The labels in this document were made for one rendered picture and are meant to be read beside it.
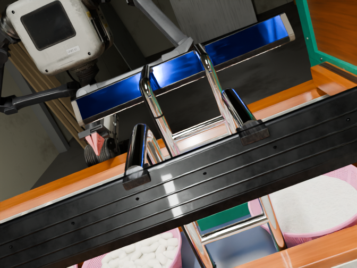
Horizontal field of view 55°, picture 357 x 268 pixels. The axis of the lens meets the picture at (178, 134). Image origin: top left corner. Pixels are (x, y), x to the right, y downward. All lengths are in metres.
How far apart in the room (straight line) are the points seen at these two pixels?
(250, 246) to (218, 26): 5.55
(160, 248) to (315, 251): 0.37
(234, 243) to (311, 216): 0.21
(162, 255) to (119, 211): 0.45
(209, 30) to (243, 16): 0.60
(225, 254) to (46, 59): 1.16
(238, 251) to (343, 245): 0.27
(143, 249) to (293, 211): 0.38
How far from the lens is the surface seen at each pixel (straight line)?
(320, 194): 0.89
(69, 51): 1.61
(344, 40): 1.16
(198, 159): 0.41
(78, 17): 1.56
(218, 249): 0.92
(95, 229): 0.45
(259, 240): 0.90
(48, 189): 1.48
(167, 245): 0.91
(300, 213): 0.85
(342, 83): 1.10
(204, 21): 6.24
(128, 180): 0.42
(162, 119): 0.82
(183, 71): 0.93
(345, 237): 0.74
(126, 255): 0.95
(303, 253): 0.73
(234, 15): 6.23
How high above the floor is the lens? 1.30
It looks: 23 degrees down
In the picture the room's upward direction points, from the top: 24 degrees counter-clockwise
